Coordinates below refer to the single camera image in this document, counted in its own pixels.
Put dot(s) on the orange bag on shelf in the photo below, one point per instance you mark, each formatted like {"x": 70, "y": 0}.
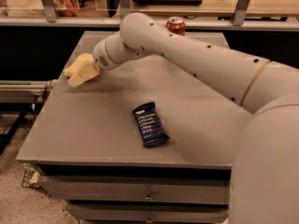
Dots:
{"x": 66, "y": 8}

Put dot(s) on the metal shelf rail frame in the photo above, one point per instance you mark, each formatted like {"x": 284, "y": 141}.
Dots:
{"x": 260, "y": 15}

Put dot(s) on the wire basket on floor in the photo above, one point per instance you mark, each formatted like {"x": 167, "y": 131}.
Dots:
{"x": 29, "y": 180}

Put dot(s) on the red soda can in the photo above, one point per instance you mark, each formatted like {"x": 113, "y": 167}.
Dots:
{"x": 176, "y": 25}

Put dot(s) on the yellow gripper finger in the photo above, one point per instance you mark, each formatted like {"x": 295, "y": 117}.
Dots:
{"x": 86, "y": 72}

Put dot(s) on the yellow sponge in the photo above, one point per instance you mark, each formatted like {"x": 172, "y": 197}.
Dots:
{"x": 70, "y": 70}

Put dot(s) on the grey drawer cabinet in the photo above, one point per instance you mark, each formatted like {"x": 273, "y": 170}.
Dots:
{"x": 91, "y": 130}

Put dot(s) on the lower grey drawer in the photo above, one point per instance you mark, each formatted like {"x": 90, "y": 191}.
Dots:
{"x": 146, "y": 213}

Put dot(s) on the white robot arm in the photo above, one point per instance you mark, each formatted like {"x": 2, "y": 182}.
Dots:
{"x": 264, "y": 187}

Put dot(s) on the dark blue snack bar wrapper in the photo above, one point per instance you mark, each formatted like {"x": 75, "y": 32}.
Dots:
{"x": 149, "y": 125}

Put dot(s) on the grey drawer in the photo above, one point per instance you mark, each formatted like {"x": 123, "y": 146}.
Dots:
{"x": 146, "y": 213}
{"x": 87, "y": 188}

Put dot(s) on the upper grey drawer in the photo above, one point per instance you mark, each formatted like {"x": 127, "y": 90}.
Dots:
{"x": 87, "y": 188}

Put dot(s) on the grey low bench left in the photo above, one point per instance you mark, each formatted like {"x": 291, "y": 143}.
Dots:
{"x": 24, "y": 92}

